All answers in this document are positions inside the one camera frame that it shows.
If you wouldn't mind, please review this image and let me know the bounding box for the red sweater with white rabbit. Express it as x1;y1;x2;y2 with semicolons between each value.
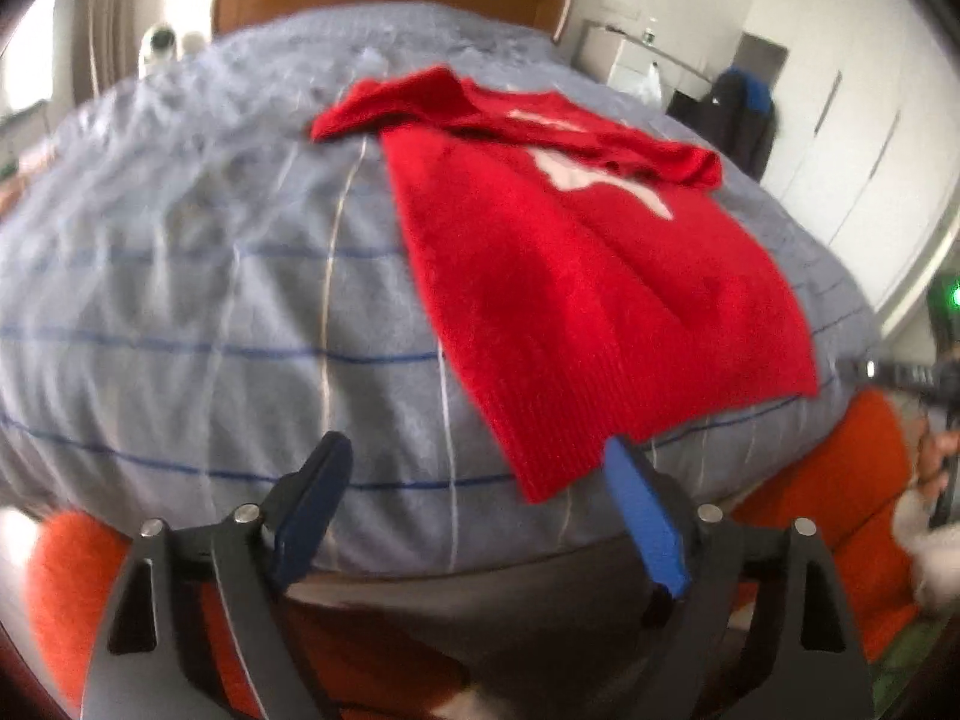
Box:
311;67;818;502

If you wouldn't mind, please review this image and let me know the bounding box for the person's right hand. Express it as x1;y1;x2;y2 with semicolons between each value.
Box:
916;422;958;504

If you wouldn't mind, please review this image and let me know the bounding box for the dark jacket on chair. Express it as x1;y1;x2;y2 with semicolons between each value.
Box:
667;67;778;182

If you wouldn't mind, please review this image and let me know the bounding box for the grey checked bed cover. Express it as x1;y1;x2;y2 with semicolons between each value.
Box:
0;0;884;579

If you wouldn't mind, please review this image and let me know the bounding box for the white plastic bag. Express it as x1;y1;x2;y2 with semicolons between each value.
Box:
610;62;664;109

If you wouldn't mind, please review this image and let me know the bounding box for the white bedside cabinet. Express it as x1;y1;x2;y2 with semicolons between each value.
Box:
573;21;713;110

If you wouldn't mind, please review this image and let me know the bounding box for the white small fan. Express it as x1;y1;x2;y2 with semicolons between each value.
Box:
139;23;179;78

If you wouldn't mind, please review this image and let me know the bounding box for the beige curtain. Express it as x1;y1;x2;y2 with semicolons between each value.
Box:
70;0;158;104

